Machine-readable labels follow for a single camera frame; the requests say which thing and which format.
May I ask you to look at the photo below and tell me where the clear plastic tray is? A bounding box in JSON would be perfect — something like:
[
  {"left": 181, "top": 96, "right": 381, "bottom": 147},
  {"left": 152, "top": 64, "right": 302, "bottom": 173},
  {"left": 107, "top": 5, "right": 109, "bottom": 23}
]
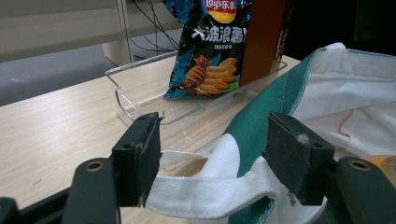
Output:
[{"left": 105, "top": 50, "right": 289, "bottom": 152}]

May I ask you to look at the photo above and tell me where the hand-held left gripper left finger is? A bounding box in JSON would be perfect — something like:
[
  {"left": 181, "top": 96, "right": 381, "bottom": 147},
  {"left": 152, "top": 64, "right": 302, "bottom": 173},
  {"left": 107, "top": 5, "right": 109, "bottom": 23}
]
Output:
[{"left": 111, "top": 111, "right": 164, "bottom": 209}]

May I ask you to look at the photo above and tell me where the beige desk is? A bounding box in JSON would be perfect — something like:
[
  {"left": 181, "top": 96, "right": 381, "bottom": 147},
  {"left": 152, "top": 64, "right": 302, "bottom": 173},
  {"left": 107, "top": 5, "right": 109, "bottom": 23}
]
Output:
[{"left": 0, "top": 0, "right": 135, "bottom": 67}]

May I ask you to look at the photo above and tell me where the black cable bundle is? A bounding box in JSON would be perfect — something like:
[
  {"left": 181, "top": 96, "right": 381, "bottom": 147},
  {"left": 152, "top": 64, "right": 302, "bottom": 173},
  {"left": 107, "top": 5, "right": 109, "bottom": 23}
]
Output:
[{"left": 120, "top": 0, "right": 185, "bottom": 60}]

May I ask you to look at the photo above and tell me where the brown carton box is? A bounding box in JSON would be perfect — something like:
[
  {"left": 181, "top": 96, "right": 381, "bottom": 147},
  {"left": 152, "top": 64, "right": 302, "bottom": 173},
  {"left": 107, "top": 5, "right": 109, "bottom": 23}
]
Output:
[{"left": 239, "top": 0, "right": 297, "bottom": 88}]

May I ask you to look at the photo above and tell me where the white tote bag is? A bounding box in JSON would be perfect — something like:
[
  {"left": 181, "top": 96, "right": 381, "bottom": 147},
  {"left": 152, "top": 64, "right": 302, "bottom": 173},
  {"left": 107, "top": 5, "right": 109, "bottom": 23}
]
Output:
[{"left": 145, "top": 42, "right": 396, "bottom": 224}]

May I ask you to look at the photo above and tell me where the blue chips bag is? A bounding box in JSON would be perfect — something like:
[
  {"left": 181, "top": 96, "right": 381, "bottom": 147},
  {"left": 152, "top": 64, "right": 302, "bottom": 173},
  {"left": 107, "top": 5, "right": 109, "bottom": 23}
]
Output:
[{"left": 162, "top": 0, "right": 252, "bottom": 99}]

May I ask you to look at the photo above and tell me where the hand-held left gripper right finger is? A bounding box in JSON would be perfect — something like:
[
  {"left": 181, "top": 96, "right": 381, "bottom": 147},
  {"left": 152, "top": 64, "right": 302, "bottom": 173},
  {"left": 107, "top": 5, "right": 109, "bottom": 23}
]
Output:
[{"left": 262, "top": 111, "right": 336, "bottom": 206}]

